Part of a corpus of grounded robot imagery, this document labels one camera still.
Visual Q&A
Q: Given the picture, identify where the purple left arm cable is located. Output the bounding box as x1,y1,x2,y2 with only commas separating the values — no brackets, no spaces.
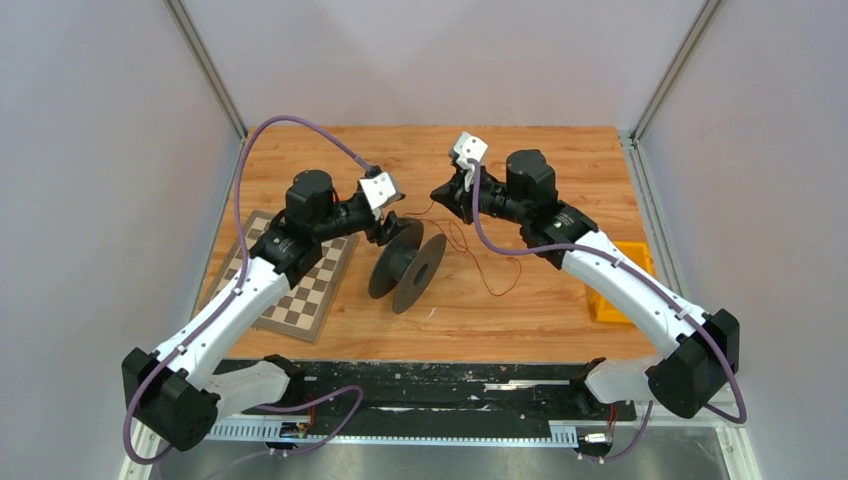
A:
122,115,379,466

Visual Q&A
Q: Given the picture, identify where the thin red wire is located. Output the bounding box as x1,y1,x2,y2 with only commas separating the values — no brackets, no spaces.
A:
404,200,523,298

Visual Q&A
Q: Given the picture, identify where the aluminium frame post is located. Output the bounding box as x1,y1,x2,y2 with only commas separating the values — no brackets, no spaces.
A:
630,0,724,144
163,0,248,141

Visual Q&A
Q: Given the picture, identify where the yellow plastic bin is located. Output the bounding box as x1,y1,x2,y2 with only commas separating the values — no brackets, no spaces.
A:
584,241,655,326

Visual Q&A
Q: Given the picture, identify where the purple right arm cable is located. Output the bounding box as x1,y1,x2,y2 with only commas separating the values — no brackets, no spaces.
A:
465,157,748,464

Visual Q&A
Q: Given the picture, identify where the slotted aluminium cable duct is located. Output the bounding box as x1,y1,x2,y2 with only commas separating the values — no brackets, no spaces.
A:
160,418,579,448

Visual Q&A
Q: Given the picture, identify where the aluminium side rail right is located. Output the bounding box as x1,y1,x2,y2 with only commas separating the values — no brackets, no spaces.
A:
618,130,762,479

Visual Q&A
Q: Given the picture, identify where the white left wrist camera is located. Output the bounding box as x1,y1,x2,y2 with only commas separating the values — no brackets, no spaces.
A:
358,172,405,220

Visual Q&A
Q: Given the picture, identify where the black cable spool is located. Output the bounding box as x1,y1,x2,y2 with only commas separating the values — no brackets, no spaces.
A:
368,219,447,315

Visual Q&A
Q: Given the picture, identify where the aluminium frame post right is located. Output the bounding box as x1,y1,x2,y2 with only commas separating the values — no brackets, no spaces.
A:
630,0,724,144

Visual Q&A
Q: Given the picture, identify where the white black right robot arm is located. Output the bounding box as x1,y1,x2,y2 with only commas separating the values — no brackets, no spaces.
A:
431,147,748,424

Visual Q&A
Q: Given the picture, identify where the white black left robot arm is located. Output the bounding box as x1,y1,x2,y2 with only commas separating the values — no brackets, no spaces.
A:
121,167,404,452

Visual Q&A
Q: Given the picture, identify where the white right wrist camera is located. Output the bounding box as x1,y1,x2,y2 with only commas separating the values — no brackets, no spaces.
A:
449,131,488,192

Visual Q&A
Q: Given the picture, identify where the wooden chessboard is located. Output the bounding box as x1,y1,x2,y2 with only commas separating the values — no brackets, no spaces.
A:
198,210,359,342

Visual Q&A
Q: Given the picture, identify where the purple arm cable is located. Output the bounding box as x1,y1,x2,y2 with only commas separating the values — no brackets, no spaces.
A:
122,115,379,466
465,157,748,464

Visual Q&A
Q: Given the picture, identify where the aluminium frame post left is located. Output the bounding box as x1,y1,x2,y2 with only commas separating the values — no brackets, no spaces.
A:
163,0,248,141

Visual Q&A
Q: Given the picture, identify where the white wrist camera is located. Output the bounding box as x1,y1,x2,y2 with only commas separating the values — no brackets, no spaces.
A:
358,172,405,220
449,131,488,192

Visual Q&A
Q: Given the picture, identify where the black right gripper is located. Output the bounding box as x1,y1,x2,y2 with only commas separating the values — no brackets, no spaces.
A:
431,161,528,227

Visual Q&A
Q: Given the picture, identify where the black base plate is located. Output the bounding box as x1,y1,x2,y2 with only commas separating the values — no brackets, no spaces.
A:
277,360,636,439

